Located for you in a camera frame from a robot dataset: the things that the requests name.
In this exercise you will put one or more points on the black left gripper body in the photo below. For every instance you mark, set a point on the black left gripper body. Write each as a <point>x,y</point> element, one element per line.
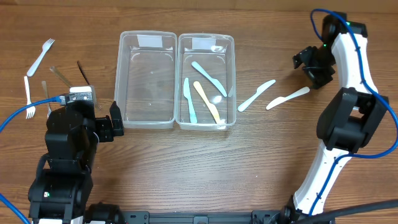
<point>104,128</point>

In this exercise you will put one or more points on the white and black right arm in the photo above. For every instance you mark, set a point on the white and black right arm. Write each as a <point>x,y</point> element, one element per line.
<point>351,118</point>

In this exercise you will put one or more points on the white plastic fork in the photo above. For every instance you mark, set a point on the white plastic fork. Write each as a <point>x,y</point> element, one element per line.
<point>31,110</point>

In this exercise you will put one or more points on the teal plastic knife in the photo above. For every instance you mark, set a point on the teal plastic knife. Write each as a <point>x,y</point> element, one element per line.
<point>187,95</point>

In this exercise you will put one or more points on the light blue plastic knife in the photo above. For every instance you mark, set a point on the light blue plastic knife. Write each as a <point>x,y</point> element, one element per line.
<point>258,92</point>

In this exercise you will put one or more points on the clear plastic container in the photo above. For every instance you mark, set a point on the clear plastic container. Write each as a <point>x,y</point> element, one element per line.
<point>145,79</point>
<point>216,54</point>

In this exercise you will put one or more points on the clear plastic container left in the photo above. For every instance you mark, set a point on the clear plastic container left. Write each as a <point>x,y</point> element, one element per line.
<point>145,79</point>

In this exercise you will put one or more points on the white plastic knife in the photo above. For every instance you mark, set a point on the white plastic knife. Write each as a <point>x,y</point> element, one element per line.
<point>282,99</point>

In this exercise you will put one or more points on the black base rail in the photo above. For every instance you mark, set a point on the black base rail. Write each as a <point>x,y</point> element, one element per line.
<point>108,213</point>

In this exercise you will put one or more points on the clear plastic container right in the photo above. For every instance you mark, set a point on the clear plastic container right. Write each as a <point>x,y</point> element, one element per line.
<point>216,54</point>

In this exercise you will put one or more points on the pale grey-blue plastic knife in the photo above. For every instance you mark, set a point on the pale grey-blue plastic knife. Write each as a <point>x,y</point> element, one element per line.
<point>214,81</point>

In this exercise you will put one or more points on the yellow plastic knife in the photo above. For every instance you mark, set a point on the yellow plastic knife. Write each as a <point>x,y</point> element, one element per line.
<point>212,108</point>

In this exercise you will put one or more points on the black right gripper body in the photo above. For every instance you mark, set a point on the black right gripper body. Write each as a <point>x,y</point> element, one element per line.
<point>311,62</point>

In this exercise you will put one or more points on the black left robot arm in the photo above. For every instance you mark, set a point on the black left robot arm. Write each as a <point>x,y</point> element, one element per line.
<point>63,181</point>

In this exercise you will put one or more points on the wide metal fork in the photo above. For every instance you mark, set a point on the wide metal fork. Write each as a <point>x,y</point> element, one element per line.
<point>57,73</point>

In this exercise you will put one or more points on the dark metal fork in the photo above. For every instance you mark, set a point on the dark metal fork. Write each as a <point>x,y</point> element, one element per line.
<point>82,72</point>

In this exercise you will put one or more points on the pale blue plastic fork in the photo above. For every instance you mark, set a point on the pale blue plastic fork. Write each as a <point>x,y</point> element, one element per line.
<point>45,48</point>

